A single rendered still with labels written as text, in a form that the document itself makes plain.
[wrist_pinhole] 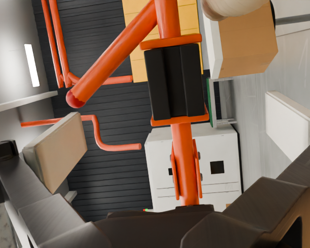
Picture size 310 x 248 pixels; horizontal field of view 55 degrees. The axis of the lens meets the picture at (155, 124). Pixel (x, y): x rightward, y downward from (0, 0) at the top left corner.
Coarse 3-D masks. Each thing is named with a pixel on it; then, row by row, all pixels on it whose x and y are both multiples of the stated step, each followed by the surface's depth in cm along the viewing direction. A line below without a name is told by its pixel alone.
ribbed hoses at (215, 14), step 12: (204, 0) 31; (216, 0) 24; (228, 0) 22; (240, 0) 21; (252, 0) 21; (264, 0) 21; (204, 12) 34; (216, 12) 32; (228, 12) 24; (240, 12) 24
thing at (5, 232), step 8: (0, 208) 547; (0, 216) 546; (8, 216) 564; (0, 224) 547; (8, 224) 561; (0, 232) 547; (8, 232) 560; (0, 240) 548; (8, 240) 559; (16, 240) 584
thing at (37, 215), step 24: (0, 144) 14; (0, 168) 13; (24, 168) 13; (24, 192) 10; (48, 192) 10; (24, 216) 8; (48, 216) 8; (72, 216) 8; (24, 240) 10; (48, 240) 7; (72, 240) 6; (96, 240) 6
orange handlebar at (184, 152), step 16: (160, 0) 28; (176, 0) 28; (160, 16) 28; (176, 16) 28; (160, 32) 29; (176, 32) 29; (176, 128) 31; (176, 144) 32; (192, 144) 32; (176, 160) 33; (192, 160) 33; (176, 176) 33; (192, 176) 33; (176, 192) 33; (192, 192) 33
